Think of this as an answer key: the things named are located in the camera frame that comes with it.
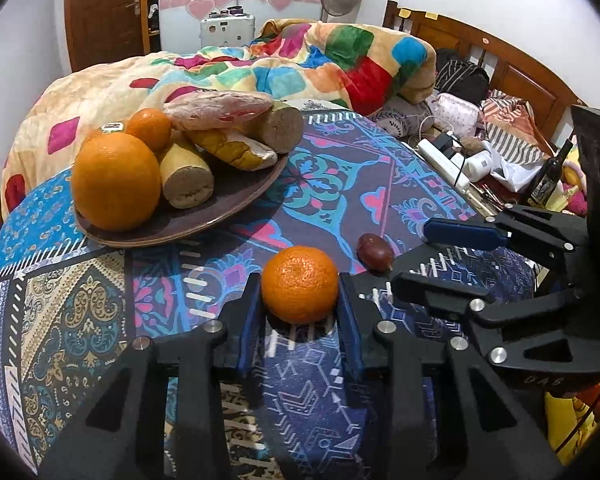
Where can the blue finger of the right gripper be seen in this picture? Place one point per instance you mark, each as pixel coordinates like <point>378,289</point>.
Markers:
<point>460,233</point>

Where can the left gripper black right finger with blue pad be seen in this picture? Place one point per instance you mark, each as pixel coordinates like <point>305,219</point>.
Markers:
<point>443,413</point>

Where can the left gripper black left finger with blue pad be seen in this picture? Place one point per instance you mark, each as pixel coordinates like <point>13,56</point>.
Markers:
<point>118,430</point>

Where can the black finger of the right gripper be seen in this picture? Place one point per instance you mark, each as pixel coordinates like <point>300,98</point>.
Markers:
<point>442,299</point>

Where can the small mandarin orange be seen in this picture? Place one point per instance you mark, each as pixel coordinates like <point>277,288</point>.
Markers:
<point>300,285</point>

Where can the white power strip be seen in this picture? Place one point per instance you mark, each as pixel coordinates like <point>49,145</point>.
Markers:
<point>444,166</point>

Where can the dark wine bottle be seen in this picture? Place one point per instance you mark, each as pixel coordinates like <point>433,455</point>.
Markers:
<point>543,184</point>

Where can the striped cloth on bed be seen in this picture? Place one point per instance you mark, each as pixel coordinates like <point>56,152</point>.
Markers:
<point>510,128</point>

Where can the blue patterned bedspread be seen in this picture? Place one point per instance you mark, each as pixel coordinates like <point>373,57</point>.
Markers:
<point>69,308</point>

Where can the black bag on bed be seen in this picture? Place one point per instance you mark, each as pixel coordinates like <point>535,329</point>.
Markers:
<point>458,77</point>

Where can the wooden bed headboard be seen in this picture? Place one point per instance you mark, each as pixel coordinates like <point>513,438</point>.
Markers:
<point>510,69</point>

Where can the colourful patchwork fleece blanket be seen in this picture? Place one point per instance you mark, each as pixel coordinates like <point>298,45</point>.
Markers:
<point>352,65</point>

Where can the dark brown round plate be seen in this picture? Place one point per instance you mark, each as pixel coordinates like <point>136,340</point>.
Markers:
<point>234,190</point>

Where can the cut baguette bread piece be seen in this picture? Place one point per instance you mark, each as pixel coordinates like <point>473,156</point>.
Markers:
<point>187,180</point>

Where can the large orange front Dole sticker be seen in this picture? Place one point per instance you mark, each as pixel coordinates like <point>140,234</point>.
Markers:
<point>115,182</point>

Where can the large orange dole sticker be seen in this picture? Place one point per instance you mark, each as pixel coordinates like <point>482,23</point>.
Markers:
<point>109,127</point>
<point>115,182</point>

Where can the small mandarin on plate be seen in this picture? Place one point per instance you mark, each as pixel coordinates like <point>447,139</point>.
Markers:
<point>152,127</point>

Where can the large orange rear Dole sticker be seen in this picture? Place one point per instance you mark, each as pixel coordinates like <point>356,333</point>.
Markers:
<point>109,127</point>

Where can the white box appliance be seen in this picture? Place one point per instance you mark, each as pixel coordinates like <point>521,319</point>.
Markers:
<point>231,27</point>

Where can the brown wooden door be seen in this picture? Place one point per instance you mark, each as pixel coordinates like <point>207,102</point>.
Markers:
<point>102,31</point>

